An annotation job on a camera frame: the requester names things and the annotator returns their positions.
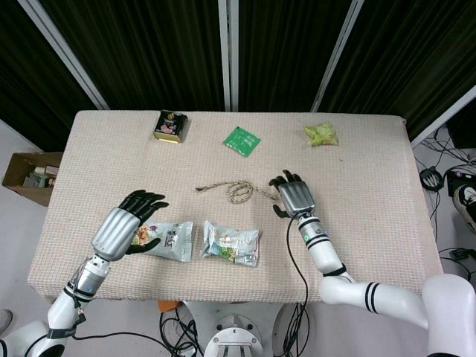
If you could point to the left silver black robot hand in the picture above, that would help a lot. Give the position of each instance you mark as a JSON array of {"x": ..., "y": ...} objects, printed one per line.
[{"x": 113, "y": 230}]

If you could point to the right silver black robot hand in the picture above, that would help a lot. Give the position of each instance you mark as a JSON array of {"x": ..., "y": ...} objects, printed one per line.
[{"x": 297, "y": 197}]

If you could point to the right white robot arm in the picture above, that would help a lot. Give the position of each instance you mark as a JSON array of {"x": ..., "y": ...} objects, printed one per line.
[{"x": 325, "y": 254}]

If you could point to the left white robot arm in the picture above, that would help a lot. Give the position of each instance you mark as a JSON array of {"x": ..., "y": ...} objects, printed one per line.
[{"x": 59, "y": 312}]

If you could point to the silver snack bag red print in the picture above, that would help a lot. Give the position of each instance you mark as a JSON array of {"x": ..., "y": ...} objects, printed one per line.
[{"x": 173, "y": 241}]

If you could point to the yellow-green snack bag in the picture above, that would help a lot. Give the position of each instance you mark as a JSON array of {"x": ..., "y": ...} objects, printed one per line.
[{"x": 321, "y": 134}]

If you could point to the beige waffle tablecloth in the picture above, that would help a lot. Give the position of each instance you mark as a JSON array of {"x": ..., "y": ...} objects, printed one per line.
[{"x": 230, "y": 167}]

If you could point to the green flat sachet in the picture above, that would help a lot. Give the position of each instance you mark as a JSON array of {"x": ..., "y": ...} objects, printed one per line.
[{"x": 241, "y": 141}]

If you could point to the silver snack bag green print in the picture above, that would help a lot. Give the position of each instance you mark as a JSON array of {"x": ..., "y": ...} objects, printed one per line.
[{"x": 228, "y": 243}]

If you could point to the orange plastic piece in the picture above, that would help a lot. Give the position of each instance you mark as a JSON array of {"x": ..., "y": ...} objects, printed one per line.
[{"x": 167, "y": 305}]

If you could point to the pale small carton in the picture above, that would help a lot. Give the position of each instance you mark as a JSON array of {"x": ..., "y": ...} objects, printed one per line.
[{"x": 30, "y": 181}]

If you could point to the brown cardboard box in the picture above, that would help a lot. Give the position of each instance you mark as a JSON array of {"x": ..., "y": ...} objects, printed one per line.
[{"x": 22, "y": 193}]

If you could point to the black gold tin can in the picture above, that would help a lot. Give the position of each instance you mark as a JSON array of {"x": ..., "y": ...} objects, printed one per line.
[{"x": 169, "y": 126}]

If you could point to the grey shoe tip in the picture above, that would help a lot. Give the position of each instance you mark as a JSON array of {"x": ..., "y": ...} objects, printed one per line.
[{"x": 5, "y": 320}]

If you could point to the black curtain panel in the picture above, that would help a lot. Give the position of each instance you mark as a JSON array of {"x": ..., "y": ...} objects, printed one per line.
[
  {"x": 29, "y": 85},
  {"x": 409, "y": 48},
  {"x": 290, "y": 52},
  {"x": 148, "y": 52}
]

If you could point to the white robot torso base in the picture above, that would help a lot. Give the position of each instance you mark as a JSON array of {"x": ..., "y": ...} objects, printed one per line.
[{"x": 238, "y": 338}]

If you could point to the black electronic device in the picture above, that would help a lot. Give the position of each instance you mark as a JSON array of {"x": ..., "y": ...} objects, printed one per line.
[{"x": 459, "y": 178}]

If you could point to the white black sneaker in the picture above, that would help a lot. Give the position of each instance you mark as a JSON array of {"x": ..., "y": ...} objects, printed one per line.
[{"x": 465, "y": 206}]

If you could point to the small black adapter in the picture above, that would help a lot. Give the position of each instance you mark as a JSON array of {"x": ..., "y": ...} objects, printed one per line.
[{"x": 461, "y": 254}]

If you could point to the white partition frame post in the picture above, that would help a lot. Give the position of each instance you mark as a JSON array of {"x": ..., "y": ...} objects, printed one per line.
[
  {"x": 336, "y": 59},
  {"x": 67, "y": 56},
  {"x": 228, "y": 56},
  {"x": 442, "y": 115}
]

